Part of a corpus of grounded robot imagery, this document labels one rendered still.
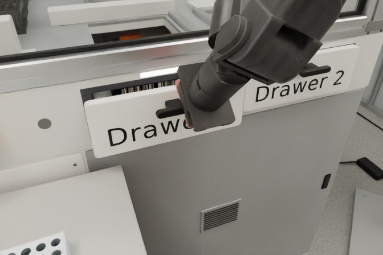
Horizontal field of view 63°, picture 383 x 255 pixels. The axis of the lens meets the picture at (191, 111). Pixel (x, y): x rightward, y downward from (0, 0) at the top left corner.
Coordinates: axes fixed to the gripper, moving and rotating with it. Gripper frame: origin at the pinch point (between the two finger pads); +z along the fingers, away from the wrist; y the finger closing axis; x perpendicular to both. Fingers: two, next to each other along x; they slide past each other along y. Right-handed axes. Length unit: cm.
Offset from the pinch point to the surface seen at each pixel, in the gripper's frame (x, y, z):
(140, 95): 8.3, 4.1, -1.4
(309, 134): -36.7, -8.0, 20.0
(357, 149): -126, -19, 101
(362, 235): -81, -51, 68
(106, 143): 15.0, -1.3, 4.6
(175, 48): 0.1, 11.6, -1.8
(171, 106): 3.7, 1.1, -1.7
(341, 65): -38.8, 4.2, 3.6
